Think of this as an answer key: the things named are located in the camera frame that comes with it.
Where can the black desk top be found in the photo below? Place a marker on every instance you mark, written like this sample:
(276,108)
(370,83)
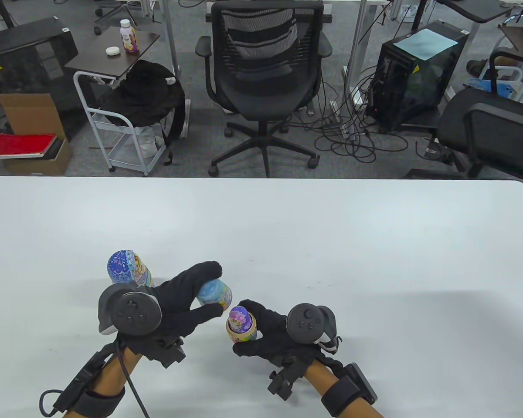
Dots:
(475,11)

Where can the medium Russian doll base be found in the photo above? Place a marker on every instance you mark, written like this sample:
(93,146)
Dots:
(244,337)

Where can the large blue Russian doll top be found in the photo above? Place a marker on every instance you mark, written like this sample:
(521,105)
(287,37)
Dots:
(122,265)

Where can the dark wood side table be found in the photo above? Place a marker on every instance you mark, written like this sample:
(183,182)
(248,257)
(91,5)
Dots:
(109,61)

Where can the white earbuds case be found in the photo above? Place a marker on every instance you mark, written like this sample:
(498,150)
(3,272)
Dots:
(112,51)

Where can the black backpack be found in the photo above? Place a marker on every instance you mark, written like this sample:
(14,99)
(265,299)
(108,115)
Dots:
(144,96)

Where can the cardboard box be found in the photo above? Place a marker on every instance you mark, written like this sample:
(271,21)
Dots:
(30,113)

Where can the white power strip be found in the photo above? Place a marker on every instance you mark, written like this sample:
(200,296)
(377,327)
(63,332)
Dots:
(336,111)

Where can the blue bag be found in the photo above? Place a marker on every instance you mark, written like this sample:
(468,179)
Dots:
(501,87)

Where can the red notebook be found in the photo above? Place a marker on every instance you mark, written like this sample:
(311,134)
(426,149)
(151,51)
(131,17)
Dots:
(22,143)

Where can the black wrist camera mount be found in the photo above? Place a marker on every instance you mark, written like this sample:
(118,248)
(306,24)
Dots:
(170,355)
(283,383)

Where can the black equipment cabinet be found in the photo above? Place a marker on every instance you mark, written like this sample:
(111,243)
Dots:
(26,56)

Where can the black mesh office chair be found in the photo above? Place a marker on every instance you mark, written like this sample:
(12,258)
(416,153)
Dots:
(261,87)

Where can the person's right hand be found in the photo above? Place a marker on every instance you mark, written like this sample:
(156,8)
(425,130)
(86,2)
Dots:
(272,335)

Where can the medium light blue doll top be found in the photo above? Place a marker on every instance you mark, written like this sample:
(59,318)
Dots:
(215,296)

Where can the person's left hand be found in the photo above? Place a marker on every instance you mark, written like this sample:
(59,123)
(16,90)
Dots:
(174,305)

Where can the white desk leg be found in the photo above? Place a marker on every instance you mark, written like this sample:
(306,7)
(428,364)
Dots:
(171,35)
(358,48)

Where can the black computer tower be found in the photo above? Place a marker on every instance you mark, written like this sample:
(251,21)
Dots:
(401,87)

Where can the small purple Russian doll top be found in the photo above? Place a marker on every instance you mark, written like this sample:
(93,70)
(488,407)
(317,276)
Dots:
(239,317)

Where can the bottle with purple label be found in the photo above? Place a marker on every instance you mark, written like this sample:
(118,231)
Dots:
(130,39)

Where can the person's right forearm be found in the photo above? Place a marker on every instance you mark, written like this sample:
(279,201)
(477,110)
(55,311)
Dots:
(322,376)

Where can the black chair with grey frame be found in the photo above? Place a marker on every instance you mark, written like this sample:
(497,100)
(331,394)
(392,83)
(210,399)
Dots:
(483,122)

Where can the large Russian doll base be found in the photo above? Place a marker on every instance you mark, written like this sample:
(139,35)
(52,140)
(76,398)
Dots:
(147,283)

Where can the black VR controller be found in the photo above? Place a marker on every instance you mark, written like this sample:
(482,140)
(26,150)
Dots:
(307,322)
(130,311)

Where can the grey chair star base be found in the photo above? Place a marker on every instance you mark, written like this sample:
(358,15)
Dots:
(113,8)

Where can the person's left forearm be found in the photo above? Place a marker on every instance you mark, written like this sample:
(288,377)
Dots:
(113,374)

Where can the white metal cart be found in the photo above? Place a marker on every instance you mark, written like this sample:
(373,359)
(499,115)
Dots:
(128,156)

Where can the light blue paper sheet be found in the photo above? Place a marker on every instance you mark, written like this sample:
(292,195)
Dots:
(425,43)

